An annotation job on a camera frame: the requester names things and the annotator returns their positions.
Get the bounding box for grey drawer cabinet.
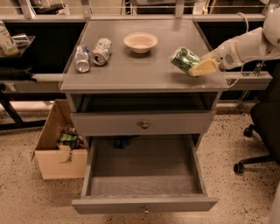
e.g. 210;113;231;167
59;18;229;216

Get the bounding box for black office chair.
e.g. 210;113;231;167
234;62;280;174

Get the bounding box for white cable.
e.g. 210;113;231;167
227;11;249;89

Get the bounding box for white green soda can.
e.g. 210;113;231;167
92;38;112;66

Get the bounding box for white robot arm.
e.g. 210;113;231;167
188;8;280;76

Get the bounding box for metal clamp rod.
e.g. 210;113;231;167
251;61;264;76

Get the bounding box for snack bags in box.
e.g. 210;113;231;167
57;125;85;150

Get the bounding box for green label bottle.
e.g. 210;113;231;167
0;20;19;56

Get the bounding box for silver blue soda can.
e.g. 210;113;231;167
74;45;90;73

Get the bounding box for silver can on shelf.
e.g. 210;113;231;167
12;34;30;48

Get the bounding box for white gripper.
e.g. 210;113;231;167
188;38;243;77

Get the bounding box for cardboard box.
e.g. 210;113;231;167
34;100;88;179

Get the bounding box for closed grey top drawer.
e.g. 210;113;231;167
71;111;214;136

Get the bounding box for blue object under drawer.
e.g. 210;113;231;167
114;136;130;149

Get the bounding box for open grey middle drawer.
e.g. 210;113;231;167
72;135;218;214

